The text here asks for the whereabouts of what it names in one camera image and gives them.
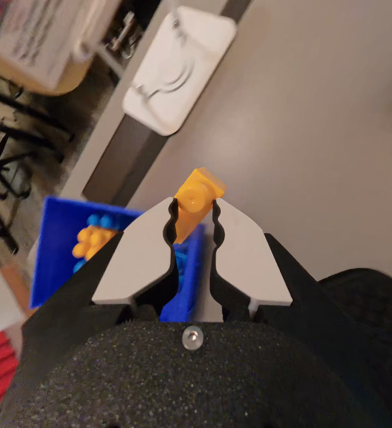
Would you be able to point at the pile of loose blocks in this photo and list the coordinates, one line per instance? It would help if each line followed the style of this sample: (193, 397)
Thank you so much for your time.
(92, 240)

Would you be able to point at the white document stand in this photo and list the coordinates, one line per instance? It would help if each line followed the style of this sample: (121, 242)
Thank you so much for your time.
(209, 43)

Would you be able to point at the printed instruction sheet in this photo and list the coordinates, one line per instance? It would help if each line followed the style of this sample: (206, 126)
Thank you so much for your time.
(48, 33)

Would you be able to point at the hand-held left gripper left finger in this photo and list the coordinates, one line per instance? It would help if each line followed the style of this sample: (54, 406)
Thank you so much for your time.
(132, 260)

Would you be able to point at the yellow two-stud toy block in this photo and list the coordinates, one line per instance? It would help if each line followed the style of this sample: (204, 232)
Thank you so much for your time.
(194, 200)

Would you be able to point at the blue plastic bin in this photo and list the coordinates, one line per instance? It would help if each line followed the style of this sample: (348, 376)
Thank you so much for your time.
(58, 234)

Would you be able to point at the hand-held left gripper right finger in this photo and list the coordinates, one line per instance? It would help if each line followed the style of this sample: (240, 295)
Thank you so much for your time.
(249, 260)

